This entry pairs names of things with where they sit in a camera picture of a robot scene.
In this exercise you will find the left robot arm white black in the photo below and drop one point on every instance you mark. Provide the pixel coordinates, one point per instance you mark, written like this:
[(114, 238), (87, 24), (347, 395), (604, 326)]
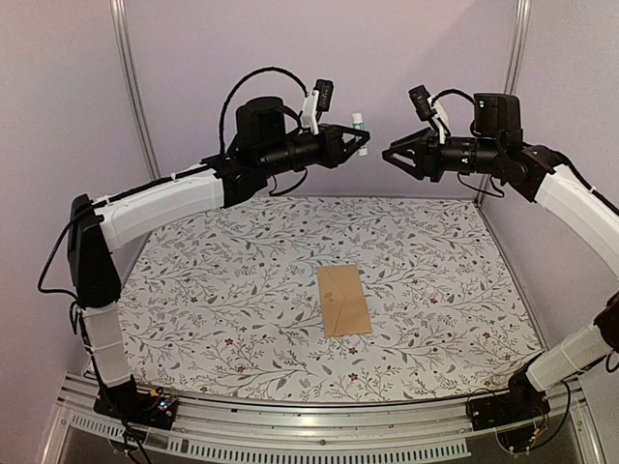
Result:
[(270, 139)]

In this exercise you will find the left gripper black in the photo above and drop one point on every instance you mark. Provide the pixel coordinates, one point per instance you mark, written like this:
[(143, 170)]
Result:
[(335, 151)]

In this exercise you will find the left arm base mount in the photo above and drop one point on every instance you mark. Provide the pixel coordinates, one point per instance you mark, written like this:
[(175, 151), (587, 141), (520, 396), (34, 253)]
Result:
[(135, 407)]

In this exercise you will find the right aluminium frame post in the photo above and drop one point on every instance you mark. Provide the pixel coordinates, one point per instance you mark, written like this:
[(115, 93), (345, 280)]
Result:
[(518, 43)]

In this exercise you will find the aluminium front rail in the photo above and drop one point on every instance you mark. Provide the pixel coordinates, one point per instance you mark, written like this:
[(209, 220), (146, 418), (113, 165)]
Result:
[(213, 429)]

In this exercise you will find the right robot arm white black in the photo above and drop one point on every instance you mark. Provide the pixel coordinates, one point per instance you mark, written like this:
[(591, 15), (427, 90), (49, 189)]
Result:
[(496, 148)]

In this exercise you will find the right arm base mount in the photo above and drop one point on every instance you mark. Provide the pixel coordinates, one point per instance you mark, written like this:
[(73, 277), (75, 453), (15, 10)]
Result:
[(505, 408)]

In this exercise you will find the left aluminium frame post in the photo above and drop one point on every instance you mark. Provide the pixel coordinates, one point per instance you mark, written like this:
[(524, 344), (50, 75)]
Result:
[(118, 9)]

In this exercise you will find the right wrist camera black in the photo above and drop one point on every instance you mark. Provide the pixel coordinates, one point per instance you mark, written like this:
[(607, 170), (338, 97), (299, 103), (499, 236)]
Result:
[(419, 97)]

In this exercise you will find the aluminium frame post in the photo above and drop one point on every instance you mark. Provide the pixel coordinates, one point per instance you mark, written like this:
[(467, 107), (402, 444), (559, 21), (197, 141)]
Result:
[(118, 9), (518, 43)]

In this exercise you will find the brown kraft envelope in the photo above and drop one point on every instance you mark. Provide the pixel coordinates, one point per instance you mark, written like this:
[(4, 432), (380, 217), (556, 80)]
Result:
[(343, 303)]

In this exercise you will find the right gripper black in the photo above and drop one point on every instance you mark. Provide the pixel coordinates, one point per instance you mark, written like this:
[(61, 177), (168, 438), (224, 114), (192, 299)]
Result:
[(426, 155)]

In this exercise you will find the floral patterned table mat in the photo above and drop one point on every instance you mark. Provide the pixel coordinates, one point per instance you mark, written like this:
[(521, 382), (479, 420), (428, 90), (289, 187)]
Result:
[(227, 302)]

